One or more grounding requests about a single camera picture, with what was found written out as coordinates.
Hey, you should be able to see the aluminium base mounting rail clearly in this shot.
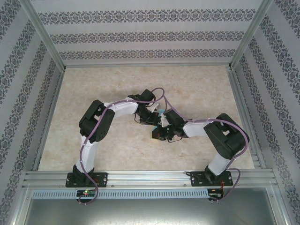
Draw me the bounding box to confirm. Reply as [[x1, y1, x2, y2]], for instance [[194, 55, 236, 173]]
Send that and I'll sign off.
[[22, 170, 279, 188]]

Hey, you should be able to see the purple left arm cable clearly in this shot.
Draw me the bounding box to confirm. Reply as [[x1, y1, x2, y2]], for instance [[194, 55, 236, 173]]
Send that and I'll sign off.
[[78, 87, 165, 206]]

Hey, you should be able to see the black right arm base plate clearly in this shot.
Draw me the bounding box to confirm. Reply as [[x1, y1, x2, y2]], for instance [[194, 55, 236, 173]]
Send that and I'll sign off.
[[190, 171, 233, 188]]

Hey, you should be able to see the slotted grey cable duct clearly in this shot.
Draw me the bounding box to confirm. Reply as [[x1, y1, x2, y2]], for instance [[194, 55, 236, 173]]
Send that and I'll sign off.
[[31, 189, 210, 200]]

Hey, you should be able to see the thin black left gripper cable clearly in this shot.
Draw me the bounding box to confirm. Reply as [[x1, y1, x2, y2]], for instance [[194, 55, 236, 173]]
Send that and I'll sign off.
[[135, 113, 147, 125]]

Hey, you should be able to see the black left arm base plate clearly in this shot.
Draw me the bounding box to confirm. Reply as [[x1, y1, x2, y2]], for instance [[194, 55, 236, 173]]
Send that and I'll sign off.
[[66, 172, 109, 188]]

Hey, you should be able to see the grey sheet metal panel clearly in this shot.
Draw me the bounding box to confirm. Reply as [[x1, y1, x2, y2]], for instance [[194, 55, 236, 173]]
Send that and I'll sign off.
[[9, 186, 293, 225]]

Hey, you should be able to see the aluminium frame post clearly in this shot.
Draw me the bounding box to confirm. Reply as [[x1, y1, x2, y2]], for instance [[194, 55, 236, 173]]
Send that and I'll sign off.
[[20, 0, 67, 71], [227, 0, 275, 70]]

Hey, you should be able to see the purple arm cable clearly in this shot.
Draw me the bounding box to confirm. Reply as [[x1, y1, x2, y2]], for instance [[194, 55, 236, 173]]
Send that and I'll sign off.
[[164, 97, 250, 202], [78, 87, 165, 206]]

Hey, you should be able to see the aluminium side rail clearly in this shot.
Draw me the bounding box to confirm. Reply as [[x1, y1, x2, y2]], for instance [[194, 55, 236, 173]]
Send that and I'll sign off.
[[31, 67, 66, 172], [225, 67, 268, 170]]

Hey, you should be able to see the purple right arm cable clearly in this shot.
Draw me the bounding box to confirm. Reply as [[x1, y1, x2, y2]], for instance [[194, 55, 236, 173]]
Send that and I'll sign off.
[[164, 97, 250, 202]]

